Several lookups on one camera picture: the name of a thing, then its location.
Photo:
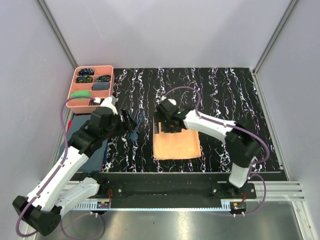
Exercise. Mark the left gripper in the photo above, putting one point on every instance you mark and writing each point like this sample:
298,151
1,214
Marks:
129,124

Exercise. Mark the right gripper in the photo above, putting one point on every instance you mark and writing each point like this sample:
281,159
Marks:
163,128

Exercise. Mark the peach cloth napkin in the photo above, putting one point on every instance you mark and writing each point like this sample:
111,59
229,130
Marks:
177,146

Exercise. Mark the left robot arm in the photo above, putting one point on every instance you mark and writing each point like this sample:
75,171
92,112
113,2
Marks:
44,207

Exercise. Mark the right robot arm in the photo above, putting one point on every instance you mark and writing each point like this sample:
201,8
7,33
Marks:
240,145

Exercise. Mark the blue grey folded napkin stack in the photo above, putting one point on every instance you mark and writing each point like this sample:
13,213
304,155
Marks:
96,162

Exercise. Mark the dark patterned cloth roll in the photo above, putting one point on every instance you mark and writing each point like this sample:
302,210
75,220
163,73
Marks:
95,102

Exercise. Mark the grey folded cloth in tray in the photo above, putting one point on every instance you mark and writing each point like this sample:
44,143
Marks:
100,86

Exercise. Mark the blue patterned roll right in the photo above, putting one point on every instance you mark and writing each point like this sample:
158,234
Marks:
106,78

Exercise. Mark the pink divided organizer tray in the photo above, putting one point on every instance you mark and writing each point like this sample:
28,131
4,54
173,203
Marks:
82,106

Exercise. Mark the green rolled cloth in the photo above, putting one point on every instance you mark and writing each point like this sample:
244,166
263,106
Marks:
80,94

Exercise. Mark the blue yellow patterned roll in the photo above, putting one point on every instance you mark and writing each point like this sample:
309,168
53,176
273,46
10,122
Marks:
84,79

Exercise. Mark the black marble pattern mat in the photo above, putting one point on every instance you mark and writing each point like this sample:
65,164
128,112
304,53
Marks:
226,93

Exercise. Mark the blue patterned roll top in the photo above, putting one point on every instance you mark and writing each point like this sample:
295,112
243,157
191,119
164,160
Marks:
86,72

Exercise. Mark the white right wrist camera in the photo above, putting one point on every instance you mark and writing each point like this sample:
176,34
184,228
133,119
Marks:
172,101

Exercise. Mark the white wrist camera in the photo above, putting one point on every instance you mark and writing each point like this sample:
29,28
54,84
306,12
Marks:
109,102
172,101

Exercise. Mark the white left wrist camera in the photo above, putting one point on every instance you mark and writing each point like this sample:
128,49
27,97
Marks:
109,102

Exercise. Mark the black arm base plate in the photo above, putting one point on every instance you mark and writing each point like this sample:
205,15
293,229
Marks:
207,184

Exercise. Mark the aluminium frame rail front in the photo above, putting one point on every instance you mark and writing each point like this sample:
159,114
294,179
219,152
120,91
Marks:
275,192

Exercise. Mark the left rear aluminium post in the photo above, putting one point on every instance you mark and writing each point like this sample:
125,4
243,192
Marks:
44,8

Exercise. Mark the aluminium post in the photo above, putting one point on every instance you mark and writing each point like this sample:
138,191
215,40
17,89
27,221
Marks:
44,8
276,33

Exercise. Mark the right rear aluminium post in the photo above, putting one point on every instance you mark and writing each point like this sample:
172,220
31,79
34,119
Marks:
276,33

